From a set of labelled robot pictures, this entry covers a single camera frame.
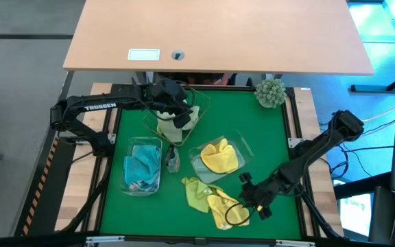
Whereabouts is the black panel with orange stripes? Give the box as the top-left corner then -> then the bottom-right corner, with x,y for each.
14,137 -> 77,237

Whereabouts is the white rectangular desk plate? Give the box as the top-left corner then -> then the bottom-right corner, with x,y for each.
127,48 -> 161,62

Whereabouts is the small green artificial plant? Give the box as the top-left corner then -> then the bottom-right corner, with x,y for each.
254,78 -> 287,110

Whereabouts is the red item under desk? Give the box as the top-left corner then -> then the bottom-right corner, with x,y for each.
214,73 -> 232,86

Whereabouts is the green table mat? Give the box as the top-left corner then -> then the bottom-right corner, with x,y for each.
99,89 -> 303,240

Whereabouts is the teal microfiber towel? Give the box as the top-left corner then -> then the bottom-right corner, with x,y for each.
123,156 -> 160,188
132,143 -> 162,172

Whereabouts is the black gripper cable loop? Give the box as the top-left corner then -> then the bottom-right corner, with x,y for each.
224,201 -> 257,227

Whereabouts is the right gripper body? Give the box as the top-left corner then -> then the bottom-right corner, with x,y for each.
240,176 -> 283,209

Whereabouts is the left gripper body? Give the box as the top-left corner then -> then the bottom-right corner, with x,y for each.
149,79 -> 193,119

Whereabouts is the black table frame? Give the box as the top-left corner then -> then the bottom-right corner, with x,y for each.
0,82 -> 395,247

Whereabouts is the white tablet screen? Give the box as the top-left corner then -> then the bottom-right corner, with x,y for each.
339,193 -> 372,237

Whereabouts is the yellow microfiber towel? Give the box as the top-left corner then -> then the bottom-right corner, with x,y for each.
200,137 -> 240,175
206,188 -> 252,231

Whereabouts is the black desk foot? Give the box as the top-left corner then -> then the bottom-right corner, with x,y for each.
350,67 -> 395,94

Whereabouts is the clear container with white cloth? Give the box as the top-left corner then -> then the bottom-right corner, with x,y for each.
141,85 -> 212,148

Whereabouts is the small clear plastic object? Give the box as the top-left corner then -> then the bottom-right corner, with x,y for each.
165,143 -> 181,174

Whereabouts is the light wooden desk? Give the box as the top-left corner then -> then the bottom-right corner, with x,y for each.
62,0 -> 376,76

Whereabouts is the clear plastic container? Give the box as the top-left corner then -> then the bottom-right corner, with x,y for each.
120,136 -> 164,197
188,129 -> 255,185

